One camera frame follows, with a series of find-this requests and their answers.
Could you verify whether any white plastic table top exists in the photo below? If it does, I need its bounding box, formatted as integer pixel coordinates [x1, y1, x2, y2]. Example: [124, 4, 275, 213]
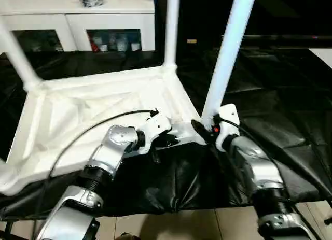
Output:
[0, 65, 208, 197]

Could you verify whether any black glossy mat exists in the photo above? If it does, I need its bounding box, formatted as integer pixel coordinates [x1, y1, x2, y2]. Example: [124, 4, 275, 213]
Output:
[0, 49, 332, 221]

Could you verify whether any dark robot torso part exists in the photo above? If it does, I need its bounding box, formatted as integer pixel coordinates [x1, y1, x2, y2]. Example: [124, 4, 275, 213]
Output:
[119, 232, 141, 240]

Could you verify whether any long black bar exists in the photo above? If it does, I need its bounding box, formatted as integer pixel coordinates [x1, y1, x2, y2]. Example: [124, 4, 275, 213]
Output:
[243, 35, 332, 48]

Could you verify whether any white flat panel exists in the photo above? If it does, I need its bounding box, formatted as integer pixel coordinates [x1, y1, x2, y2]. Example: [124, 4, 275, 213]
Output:
[308, 48, 332, 68]

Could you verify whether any white cabinet with glass doors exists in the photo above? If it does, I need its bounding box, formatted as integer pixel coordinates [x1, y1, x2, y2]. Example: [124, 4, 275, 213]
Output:
[0, 0, 156, 53]

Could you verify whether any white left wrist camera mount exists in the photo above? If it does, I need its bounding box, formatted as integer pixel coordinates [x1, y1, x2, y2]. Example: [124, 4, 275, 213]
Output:
[137, 112, 173, 155]

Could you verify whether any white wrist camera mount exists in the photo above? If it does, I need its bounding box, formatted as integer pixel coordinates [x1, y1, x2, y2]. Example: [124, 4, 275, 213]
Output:
[215, 104, 241, 151]
[137, 112, 173, 155]

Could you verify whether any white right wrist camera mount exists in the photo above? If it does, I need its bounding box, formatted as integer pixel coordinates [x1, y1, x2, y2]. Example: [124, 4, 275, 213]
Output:
[215, 104, 241, 151]

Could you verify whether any black folding table frame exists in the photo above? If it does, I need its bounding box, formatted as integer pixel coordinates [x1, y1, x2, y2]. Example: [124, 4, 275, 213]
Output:
[5, 219, 36, 240]

